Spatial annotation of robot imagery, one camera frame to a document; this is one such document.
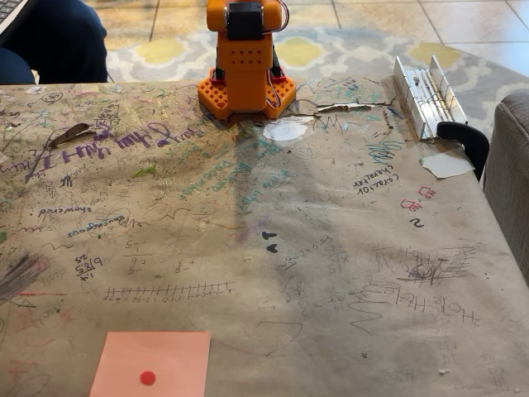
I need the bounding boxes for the scribbled brown paper table cover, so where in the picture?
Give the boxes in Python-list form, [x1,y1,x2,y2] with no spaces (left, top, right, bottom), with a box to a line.
[0,76,529,397]

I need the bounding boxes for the grey yellow patterned rug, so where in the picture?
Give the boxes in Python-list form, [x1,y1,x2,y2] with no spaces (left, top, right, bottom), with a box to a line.
[106,25,529,137]

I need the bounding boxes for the pink sticky note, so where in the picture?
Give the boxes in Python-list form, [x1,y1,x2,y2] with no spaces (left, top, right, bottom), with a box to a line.
[88,330,212,397]

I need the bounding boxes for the aluminium miter box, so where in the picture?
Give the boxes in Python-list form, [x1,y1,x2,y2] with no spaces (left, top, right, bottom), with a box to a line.
[392,55,469,141]

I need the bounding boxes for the black clamp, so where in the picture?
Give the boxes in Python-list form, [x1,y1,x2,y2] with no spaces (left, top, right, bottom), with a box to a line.
[436,121,491,183]

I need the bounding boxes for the blue trouser leg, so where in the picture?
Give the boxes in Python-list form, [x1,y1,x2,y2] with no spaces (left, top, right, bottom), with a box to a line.
[2,0,109,85]
[0,46,36,86]

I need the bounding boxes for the grey laptop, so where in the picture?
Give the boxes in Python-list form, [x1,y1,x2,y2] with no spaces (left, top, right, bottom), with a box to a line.
[0,0,29,35]

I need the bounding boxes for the white red base cable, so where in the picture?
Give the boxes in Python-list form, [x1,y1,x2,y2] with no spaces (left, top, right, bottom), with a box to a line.
[266,68,287,108]

